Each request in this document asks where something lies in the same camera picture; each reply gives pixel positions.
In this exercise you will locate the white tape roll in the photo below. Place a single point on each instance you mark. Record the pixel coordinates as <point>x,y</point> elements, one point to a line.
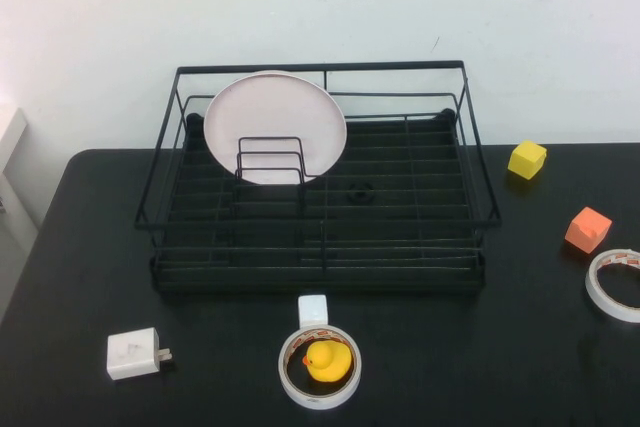
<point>597,297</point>
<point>320,401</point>

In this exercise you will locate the small white block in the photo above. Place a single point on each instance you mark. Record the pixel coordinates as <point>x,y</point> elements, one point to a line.
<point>312,309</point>

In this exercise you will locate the white side cabinet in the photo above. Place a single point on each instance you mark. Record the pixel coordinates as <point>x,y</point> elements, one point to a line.
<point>10,157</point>

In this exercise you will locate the yellow cube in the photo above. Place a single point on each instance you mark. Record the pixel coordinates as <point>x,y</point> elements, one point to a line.
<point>525,159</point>

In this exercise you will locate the yellow rubber duck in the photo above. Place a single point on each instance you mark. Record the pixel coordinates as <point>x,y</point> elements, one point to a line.
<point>327,362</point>

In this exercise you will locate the orange cube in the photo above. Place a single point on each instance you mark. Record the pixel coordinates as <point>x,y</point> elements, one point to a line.
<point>585,232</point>

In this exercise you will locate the white USB wall charger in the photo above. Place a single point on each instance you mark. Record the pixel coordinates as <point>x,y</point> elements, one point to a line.
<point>130,354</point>

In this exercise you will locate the pink round plate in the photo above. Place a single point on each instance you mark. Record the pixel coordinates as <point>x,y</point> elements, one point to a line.
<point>275,112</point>

